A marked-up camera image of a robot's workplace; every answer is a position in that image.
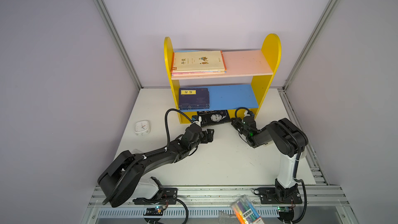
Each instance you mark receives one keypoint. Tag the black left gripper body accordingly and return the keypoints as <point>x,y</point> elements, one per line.
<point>202,135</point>

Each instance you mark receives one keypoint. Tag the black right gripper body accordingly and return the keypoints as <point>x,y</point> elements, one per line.
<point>239,126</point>

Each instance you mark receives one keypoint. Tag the black book gold lettering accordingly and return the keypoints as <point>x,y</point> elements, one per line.
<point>210,118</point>

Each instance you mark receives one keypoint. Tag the dark blue book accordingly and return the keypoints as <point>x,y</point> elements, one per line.
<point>194,108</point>

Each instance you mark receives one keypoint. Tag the dark blue book hidden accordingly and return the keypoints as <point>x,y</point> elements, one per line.
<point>193,96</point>

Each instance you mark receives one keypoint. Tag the pink cartoon cover book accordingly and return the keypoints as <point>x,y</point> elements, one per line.
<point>197,73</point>

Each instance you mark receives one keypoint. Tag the beige book orange border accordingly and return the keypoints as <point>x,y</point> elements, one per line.
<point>198,61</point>

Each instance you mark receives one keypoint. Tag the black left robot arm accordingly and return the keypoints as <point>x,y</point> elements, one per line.
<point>119,181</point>

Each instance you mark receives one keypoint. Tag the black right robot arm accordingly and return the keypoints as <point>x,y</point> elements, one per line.
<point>289,140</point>

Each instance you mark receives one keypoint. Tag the yellow pink blue bookshelf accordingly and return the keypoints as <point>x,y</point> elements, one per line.
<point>261,65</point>

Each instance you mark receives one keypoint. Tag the small white alarm clock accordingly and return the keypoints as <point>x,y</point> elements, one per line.
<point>142,127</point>

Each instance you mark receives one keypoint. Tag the pack of coloured markers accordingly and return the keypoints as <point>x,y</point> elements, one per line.
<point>245,211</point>

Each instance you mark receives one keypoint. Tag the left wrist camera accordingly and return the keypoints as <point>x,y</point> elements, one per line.
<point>197,119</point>

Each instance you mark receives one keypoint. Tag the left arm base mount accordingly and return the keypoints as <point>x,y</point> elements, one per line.
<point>151,191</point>

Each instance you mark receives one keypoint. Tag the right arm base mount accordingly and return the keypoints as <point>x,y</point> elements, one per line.
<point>276,194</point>

